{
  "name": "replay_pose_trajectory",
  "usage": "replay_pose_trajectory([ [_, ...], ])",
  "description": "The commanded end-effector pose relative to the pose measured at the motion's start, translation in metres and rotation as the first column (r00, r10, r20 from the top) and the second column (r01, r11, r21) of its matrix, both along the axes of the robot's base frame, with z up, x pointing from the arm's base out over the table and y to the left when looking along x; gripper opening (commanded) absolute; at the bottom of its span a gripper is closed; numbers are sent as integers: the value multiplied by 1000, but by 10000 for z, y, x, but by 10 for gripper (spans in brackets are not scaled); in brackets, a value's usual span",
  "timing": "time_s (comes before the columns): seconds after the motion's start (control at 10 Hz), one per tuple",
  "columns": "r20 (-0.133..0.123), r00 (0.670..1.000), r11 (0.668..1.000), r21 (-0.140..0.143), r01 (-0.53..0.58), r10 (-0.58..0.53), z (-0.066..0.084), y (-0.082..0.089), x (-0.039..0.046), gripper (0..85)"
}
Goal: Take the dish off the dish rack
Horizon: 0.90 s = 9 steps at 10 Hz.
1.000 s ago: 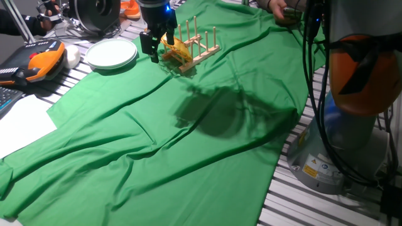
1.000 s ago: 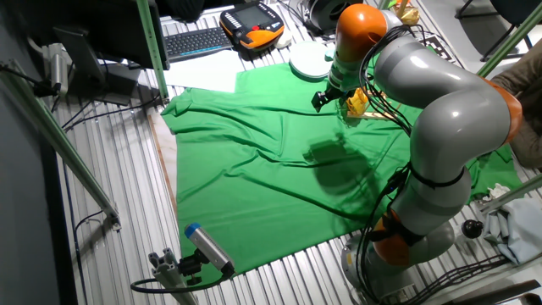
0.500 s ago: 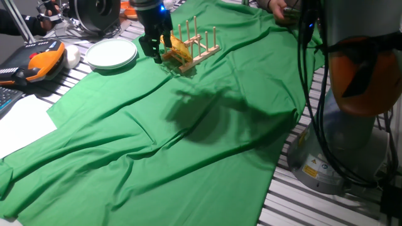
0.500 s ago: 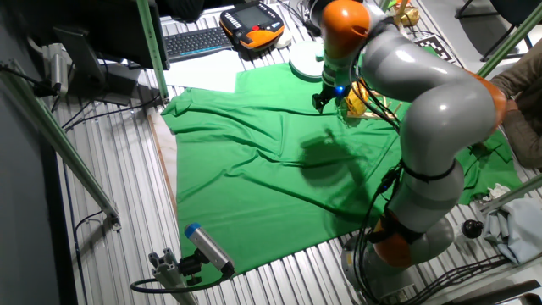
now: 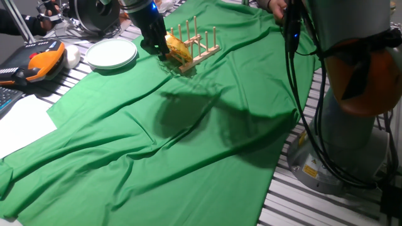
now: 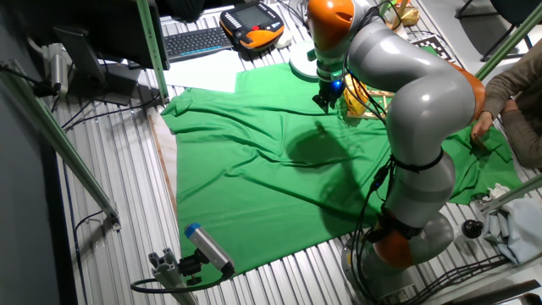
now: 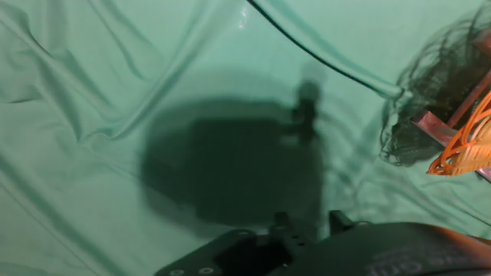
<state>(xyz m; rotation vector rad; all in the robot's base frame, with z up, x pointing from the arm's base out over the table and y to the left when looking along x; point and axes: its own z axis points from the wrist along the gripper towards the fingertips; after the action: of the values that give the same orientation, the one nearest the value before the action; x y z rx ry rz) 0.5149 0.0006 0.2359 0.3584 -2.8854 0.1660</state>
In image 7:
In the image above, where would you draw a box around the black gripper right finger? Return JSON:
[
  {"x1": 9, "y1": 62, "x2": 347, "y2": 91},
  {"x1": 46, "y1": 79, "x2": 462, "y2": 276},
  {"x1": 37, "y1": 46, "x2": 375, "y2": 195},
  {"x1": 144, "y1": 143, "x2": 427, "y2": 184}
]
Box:
[{"x1": 328, "y1": 209, "x2": 356, "y2": 235}]

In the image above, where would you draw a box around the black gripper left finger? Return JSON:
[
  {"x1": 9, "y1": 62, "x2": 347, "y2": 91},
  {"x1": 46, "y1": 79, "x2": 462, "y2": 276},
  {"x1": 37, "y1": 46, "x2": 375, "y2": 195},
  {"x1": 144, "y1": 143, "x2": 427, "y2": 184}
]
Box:
[{"x1": 272, "y1": 211, "x2": 295, "y2": 241}]

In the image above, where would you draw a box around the orange wicker basket dish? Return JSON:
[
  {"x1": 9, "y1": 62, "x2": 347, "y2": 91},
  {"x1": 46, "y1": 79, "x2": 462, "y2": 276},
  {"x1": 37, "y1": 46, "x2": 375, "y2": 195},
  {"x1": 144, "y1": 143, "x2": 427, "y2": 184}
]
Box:
[{"x1": 427, "y1": 90, "x2": 491, "y2": 177}]

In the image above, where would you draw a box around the wooden dish rack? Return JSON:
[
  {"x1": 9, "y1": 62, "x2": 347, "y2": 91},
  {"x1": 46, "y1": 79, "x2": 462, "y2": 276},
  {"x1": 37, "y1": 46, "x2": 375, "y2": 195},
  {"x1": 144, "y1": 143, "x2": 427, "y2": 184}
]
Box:
[{"x1": 412, "y1": 28, "x2": 491, "y2": 183}]

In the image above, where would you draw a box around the green cloth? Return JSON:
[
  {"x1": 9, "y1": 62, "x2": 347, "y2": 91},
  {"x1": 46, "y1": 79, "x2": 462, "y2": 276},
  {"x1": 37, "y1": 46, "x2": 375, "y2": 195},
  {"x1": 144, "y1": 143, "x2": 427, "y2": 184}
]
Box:
[{"x1": 0, "y1": 0, "x2": 491, "y2": 276}]

